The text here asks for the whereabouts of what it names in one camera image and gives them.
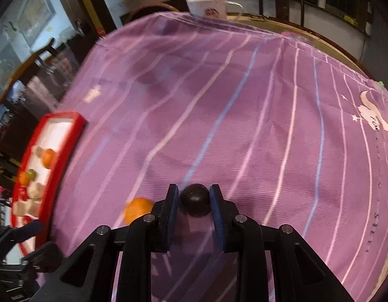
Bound white cartoon mug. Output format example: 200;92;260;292
186;0;244;20

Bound brown wooden armchair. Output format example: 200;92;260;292
0;38;56;107

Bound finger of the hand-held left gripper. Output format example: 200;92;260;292
21;242;63;274
0;219;44;257

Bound dark wooden chair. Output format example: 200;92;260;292
252;0;308;27

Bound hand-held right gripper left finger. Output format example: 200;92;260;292
30;184;180;302

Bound framed wall painting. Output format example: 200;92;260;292
0;0;56;79

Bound red tray with white inside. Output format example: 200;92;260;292
10;111;87;258

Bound hexagonal beige fibrous chunk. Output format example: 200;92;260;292
25;200;42;217

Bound dark purple plum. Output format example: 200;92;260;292
179;183;211;217

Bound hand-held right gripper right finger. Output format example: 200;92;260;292
209;184;355;302

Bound purple striped tablecloth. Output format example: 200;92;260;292
51;12;388;302

